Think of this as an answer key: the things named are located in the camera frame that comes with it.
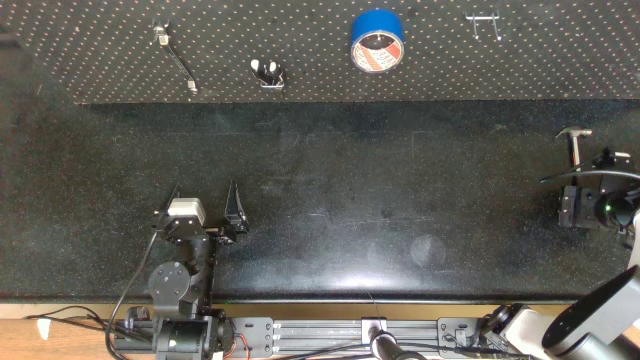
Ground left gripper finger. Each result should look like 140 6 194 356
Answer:
223 179 250 235
164 183 181 211

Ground black pegboard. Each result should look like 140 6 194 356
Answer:
0 0 640 105

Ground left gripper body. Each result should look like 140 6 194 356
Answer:
152 212 239 246

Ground mounting rail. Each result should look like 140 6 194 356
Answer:
112 304 534 360

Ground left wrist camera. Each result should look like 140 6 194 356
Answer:
167 197 207 225

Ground roll of blue tape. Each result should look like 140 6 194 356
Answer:
349 8 406 75

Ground wrench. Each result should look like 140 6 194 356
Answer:
152 24 200 95

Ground black cable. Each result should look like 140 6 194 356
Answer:
103 230 161 360
538 168 640 185

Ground hammer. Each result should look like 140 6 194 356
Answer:
555 126 594 174

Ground black and white pliers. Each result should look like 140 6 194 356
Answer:
249 58 286 91

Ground black pole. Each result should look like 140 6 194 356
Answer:
368 327 429 360

